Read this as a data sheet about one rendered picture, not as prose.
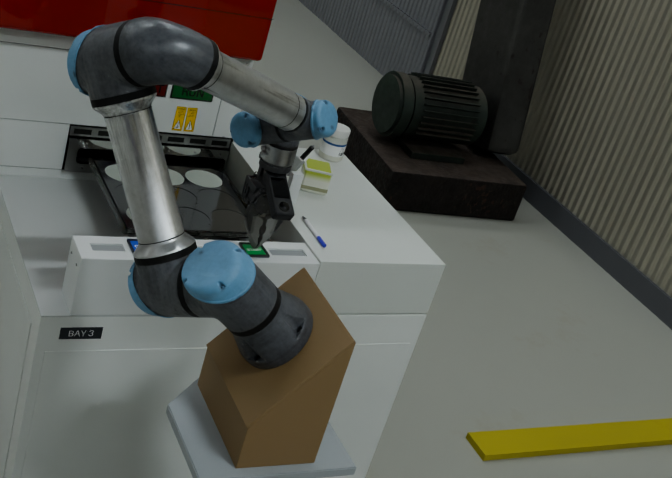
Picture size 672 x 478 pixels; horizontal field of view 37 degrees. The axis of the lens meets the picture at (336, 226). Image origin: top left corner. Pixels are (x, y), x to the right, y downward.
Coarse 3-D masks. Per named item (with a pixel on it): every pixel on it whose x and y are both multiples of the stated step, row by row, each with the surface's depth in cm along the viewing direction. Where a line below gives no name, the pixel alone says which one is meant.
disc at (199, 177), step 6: (186, 174) 266; (192, 174) 267; (198, 174) 268; (204, 174) 270; (210, 174) 271; (192, 180) 264; (198, 180) 265; (204, 180) 266; (210, 180) 267; (216, 180) 268; (204, 186) 263; (210, 186) 264; (216, 186) 265
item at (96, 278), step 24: (72, 240) 210; (96, 240) 211; (120, 240) 214; (72, 264) 209; (96, 264) 205; (120, 264) 208; (264, 264) 223; (288, 264) 226; (312, 264) 229; (72, 288) 208; (96, 288) 208; (120, 288) 211; (72, 312) 209; (96, 312) 211; (120, 312) 214; (144, 312) 217
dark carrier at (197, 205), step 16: (96, 160) 258; (112, 192) 245; (176, 192) 255; (192, 192) 258; (208, 192) 261; (224, 192) 263; (192, 208) 250; (208, 208) 252; (224, 208) 255; (240, 208) 257; (128, 224) 234; (192, 224) 243; (208, 224) 245; (224, 224) 247; (240, 224) 250
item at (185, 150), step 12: (72, 144) 257; (84, 144) 258; (96, 144) 260; (108, 144) 261; (168, 144) 270; (72, 156) 259; (204, 156) 275; (216, 156) 276; (72, 168) 260; (84, 168) 262
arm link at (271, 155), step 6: (264, 150) 216; (270, 150) 214; (276, 150) 213; (282, 150) 213; (294, 150) 219; (264, 156) 215; (270, 156) 214; (276, 156) 214; (282, 156) 214; (288, 156) 214; (294, 156) 216; (270, 162) 214; (276, 162) 214; (282, 162) 214; (288, 162) 215
